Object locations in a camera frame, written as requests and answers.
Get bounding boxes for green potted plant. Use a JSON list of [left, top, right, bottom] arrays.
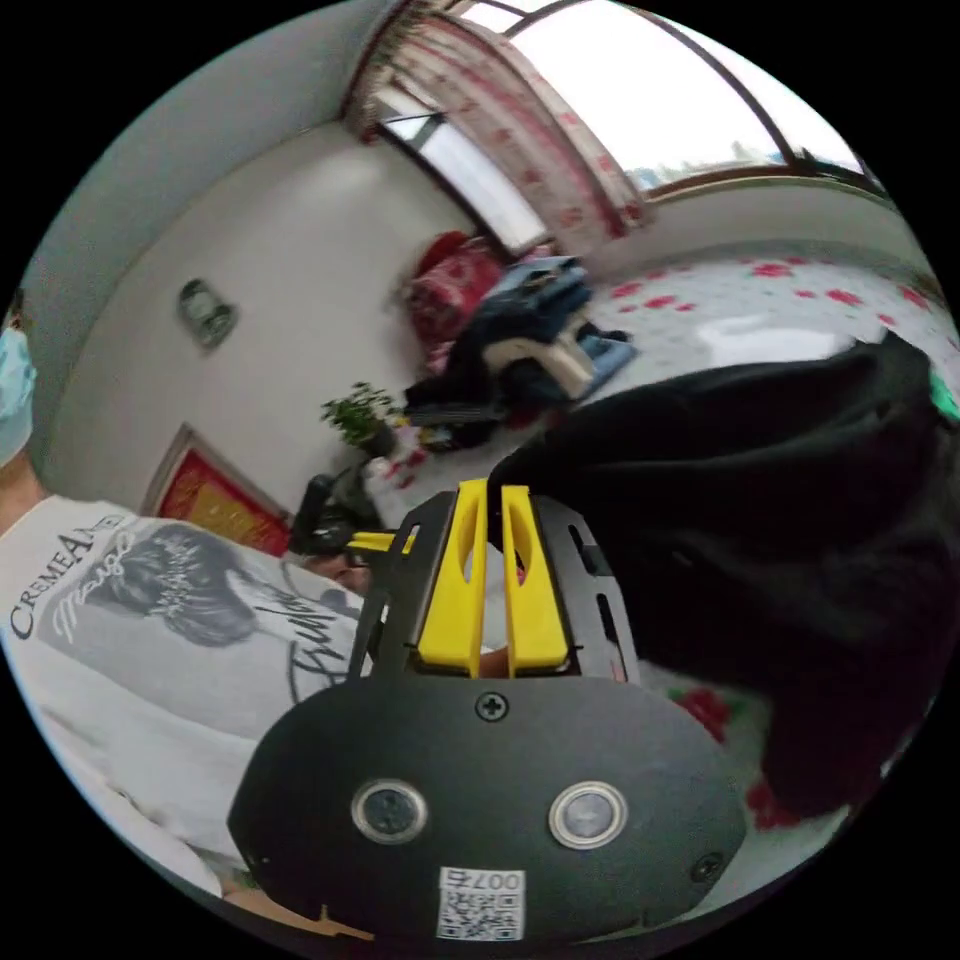
[[320, 380, 405, 460]]

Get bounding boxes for person's body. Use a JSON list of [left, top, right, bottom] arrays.
[[0, 286, 370, 901]]

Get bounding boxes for black pants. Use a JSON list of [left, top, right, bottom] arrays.
[[485, 328, 948, 820]]

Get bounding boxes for red framed wall picture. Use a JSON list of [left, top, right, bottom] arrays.
[[140, 422, 295, 558]]

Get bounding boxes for pile of clothes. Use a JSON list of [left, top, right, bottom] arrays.
[[403, 253, 640, 453]]

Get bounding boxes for person's right hand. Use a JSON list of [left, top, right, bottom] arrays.
[[223, 887, 376, 943]]

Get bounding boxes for red floral folded quilt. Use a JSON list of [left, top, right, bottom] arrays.
[[407, 229, 513, 370]]

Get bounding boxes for red patterned curtain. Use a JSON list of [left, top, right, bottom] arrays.
[[343, 3, 648, 243]]

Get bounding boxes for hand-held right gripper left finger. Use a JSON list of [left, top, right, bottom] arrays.
[[416, 479, 490, 674]]

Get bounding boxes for window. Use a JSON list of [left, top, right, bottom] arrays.
[[374, 0, 888, 256]]

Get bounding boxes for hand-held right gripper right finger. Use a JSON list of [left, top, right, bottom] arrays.
[[500, 485, 569, 678]]

